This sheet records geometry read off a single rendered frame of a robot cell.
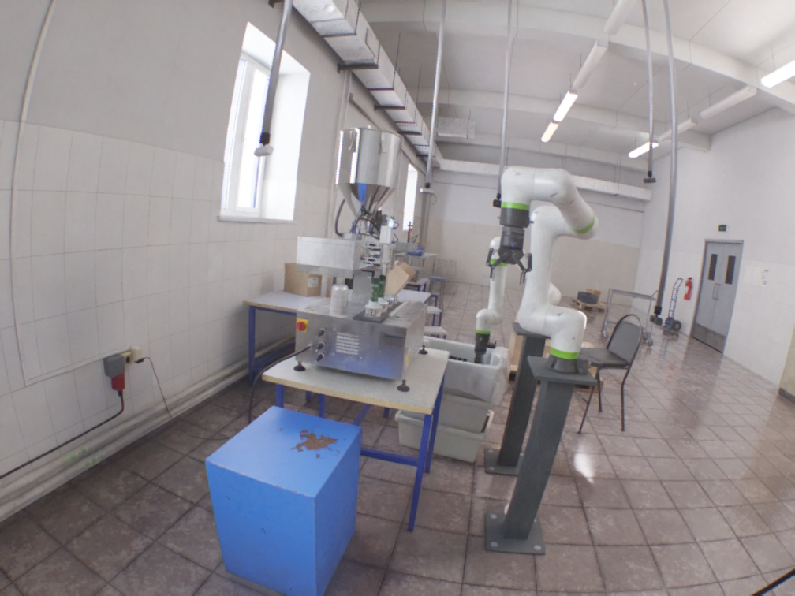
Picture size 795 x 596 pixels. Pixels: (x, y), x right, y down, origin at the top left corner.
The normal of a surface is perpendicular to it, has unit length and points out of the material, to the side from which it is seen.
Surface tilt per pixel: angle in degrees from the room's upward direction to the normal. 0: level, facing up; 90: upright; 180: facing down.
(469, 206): 90
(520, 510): 90
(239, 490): 90
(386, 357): 90
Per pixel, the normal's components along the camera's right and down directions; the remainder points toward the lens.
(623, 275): -0.21, 0.15
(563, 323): -0.63, 0.04
